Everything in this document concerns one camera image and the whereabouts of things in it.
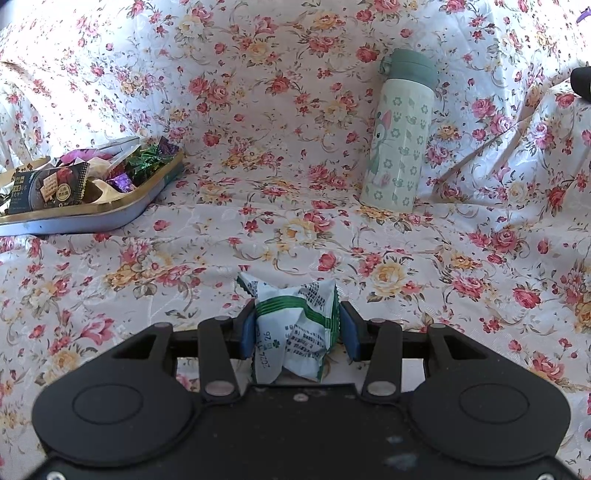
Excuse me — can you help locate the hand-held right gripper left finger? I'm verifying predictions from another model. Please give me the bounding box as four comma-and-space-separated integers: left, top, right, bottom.
110, 306, 257, 400

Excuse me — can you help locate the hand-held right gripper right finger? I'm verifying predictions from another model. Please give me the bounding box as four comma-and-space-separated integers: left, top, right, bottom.
340, 301, 492, 400

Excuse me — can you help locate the white green snack packet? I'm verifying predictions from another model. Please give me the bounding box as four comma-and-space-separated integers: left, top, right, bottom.
237, 271, 342, 385

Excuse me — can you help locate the blue rectangular snack tin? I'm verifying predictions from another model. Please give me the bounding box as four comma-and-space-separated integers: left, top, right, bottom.
0, 136, 186, 237

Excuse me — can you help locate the purple wrapped candy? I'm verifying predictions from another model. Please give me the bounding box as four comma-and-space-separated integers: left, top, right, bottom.
107, 172, 138, 193

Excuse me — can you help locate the floral bed sheet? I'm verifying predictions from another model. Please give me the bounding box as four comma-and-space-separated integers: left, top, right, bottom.
0, 0, 591, 467

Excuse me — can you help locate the dark green wrapped candy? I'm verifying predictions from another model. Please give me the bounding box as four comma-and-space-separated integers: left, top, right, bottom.
126, 154, 161, 180

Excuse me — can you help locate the green patterned water bottle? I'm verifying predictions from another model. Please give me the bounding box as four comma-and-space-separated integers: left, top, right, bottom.
359, 48, 439, 214

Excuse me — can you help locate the dark cracker packet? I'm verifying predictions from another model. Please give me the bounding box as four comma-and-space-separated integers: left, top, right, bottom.
13, 161, 92, 214

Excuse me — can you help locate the pink wrapper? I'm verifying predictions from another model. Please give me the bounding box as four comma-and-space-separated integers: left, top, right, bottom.
59, 147, 101, 165

